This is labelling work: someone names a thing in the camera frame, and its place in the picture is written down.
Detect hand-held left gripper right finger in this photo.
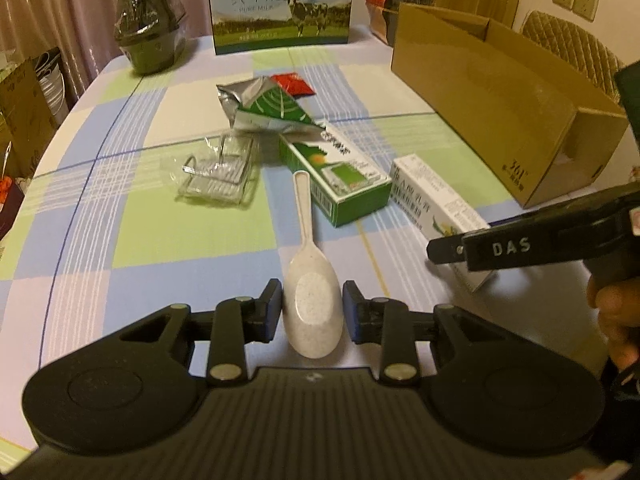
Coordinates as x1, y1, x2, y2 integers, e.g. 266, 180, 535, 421
341, 280, 506, 386

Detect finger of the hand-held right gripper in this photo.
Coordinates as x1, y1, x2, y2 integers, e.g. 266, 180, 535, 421
427, 232, 468, 264

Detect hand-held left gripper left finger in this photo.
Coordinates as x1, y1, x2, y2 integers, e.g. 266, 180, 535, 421
115, 278, 284, 387

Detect beige speckled spoon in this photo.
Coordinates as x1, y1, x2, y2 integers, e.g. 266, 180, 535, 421
283, 170, 346, 359

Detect narrow white medicine box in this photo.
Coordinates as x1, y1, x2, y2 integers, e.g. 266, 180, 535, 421
390, 155, 493, 293

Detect brown cardboard box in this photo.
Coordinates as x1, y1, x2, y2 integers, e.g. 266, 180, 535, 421
390, 2, 630, 210

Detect green leaf foil pouch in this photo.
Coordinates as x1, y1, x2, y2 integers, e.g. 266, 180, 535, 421
216, 76, 321, 133

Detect small red packet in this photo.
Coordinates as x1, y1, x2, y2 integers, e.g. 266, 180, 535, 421
271, 72, 317, 97

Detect checked tablecloth desktop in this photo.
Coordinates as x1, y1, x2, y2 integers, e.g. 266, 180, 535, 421
0, 35, 616, 461

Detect person's right hand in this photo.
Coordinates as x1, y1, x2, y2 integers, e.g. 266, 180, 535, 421
587, 277, 640, 366

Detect green white medicine box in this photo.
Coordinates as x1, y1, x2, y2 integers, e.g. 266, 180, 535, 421
278, 130, 393, 228

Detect quilted chair cover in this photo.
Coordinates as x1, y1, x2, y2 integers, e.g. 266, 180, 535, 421
520, 10, 632, 106

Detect dark red wooden tray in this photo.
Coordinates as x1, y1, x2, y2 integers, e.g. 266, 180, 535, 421
0, 180, 26, 241

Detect blue cow milk carton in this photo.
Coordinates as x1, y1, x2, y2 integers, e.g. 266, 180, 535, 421
206, 0, 355, 56

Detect wrapped black bowl brown label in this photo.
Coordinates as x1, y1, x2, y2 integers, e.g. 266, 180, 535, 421
112, 0, 190, 77

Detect stack of white bowls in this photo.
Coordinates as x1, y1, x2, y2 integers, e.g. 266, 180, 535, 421
32, 50, 69, 126

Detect brown printed storage carton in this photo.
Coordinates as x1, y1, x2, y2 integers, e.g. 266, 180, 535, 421
0, 47, 63, 181

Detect pink shiny curtain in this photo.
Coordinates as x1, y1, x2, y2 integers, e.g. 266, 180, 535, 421
0, 0, 216, 106

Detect clear packed wire rack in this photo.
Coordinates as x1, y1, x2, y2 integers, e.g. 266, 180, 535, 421
161, 130, 259, 208

